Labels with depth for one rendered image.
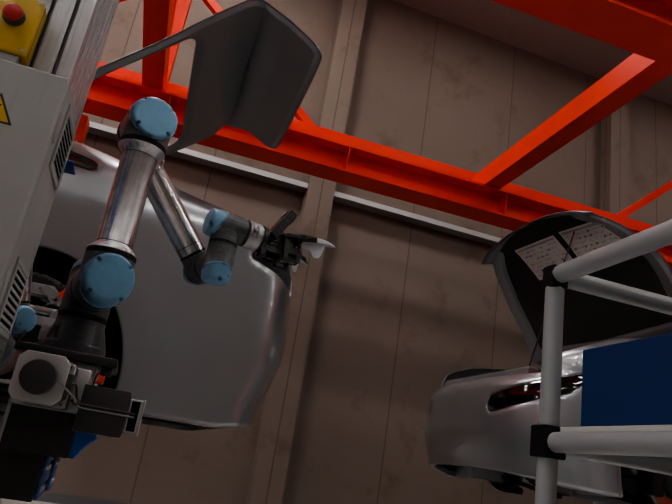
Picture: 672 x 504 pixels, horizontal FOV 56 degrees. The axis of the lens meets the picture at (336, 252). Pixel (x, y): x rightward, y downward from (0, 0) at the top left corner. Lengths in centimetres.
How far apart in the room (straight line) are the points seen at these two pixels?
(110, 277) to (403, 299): 589
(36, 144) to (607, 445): 98
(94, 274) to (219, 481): 512
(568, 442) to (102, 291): 102
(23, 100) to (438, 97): 742
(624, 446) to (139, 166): 122
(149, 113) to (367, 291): 560
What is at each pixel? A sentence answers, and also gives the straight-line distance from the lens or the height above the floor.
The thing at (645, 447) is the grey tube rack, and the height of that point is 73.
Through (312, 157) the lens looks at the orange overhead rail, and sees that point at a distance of 535.
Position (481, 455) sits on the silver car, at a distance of 376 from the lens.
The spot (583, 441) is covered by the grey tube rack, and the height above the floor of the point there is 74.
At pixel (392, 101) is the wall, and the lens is 806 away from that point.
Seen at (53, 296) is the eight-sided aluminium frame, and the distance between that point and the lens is 249.
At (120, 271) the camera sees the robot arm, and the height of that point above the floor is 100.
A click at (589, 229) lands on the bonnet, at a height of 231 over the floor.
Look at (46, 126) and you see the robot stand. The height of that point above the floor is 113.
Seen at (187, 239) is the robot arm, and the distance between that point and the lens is 175.
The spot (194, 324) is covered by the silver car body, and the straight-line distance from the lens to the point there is 269.
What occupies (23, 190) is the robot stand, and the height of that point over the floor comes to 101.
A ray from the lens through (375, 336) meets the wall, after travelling 699.
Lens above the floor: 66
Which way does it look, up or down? 19 degrees up
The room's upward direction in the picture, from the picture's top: 9 degrees clockwise
